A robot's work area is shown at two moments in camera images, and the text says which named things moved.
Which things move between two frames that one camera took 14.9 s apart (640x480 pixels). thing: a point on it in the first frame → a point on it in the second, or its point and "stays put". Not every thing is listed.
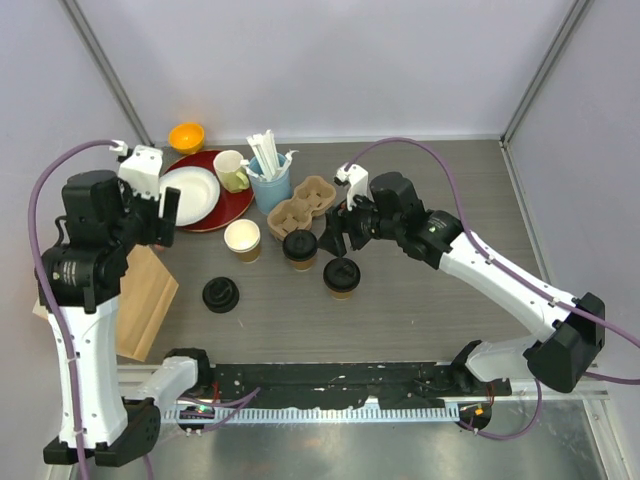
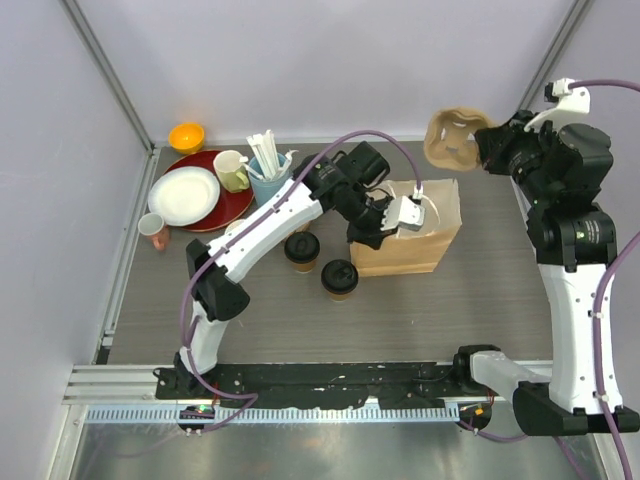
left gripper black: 161,229 → 373,236
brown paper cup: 341,295 stays put
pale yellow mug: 230,170 stays put
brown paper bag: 146,296 → 410,251
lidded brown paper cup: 300,247 stays put
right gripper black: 348,221 → 497,142
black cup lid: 341,274 stays put
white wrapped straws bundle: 264,160 stays put
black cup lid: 299,244 stays put
